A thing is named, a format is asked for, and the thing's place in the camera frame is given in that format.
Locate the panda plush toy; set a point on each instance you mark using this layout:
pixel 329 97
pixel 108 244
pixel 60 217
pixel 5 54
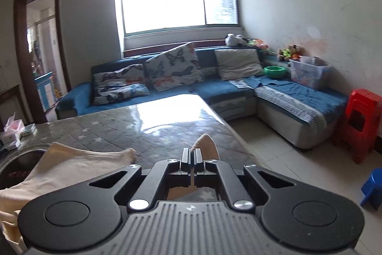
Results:
pixel 233 40

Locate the cream beige sweatshirt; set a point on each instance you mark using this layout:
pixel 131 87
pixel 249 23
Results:
pixel 61 166

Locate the white tissue box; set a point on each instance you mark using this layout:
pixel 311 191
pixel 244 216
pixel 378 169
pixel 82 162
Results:
pixel 12 130

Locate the grey quilted star tablecloth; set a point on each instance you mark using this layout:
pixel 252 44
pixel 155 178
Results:
pixel 157 130

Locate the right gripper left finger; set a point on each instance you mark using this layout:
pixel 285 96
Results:
pixel 163 176

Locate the round black induction cooktop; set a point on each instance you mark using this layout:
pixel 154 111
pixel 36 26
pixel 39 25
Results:
pixel 16 170

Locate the butterfly pillow lying left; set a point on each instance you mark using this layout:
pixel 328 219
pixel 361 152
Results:
pixel 119 85

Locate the clear plastic storage box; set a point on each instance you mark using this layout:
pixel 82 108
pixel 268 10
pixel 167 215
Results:
pixel 314 74

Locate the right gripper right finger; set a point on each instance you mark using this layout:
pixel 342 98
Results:
pixel 220 176

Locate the blue corner sofa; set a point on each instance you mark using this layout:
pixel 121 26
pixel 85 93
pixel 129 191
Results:
pixel 305 117

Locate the blue white toy cabinet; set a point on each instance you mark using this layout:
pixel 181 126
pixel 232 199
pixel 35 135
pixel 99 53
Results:
pixel 46 91

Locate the butterfly pillow upright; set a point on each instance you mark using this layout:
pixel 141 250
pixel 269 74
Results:
pixel 176 67

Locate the green card stack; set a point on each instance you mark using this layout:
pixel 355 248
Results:
pixel 28 130

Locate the green plastic bowl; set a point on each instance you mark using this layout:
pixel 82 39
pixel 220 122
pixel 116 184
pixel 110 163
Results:
pixel 275 72

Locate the blue plastic stool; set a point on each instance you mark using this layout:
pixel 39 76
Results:
pixel 372 189

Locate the colourful plush toys pile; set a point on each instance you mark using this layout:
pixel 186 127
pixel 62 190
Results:
pixel 291 52

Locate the dark wooden sideboard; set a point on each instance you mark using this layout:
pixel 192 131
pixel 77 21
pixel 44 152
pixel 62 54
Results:
pixel 12 103

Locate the red plastic stool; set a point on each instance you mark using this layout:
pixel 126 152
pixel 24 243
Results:
pixel 359 125

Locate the plain grey cushion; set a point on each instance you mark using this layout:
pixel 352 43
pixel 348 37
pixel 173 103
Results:
pixel 234 64

